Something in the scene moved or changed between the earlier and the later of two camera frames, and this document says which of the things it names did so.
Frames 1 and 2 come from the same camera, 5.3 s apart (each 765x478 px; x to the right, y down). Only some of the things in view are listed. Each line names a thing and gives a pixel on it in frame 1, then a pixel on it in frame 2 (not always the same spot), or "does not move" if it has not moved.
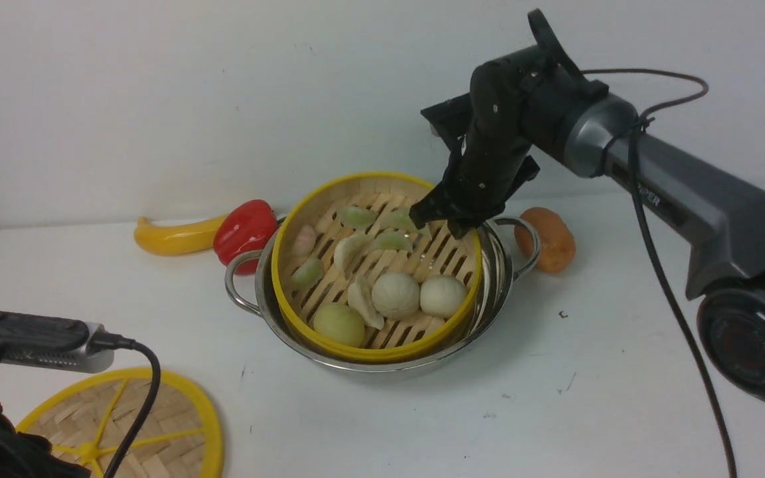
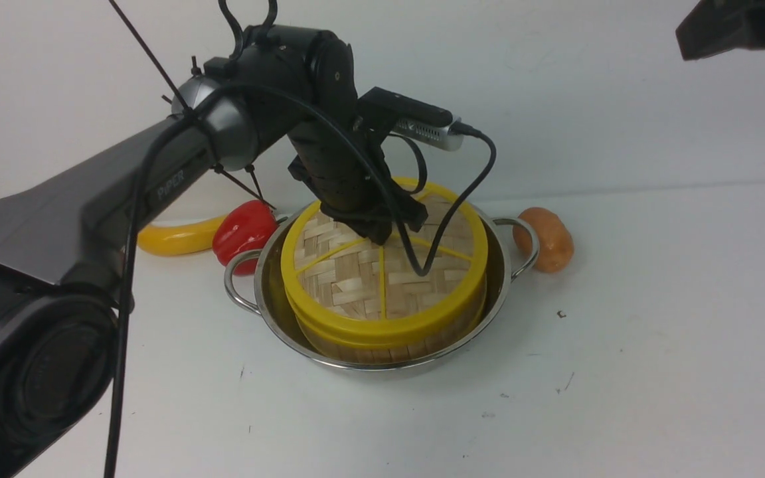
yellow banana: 193,238 does not move
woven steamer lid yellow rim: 93,423 -> 420,283
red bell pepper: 246,226 does not move
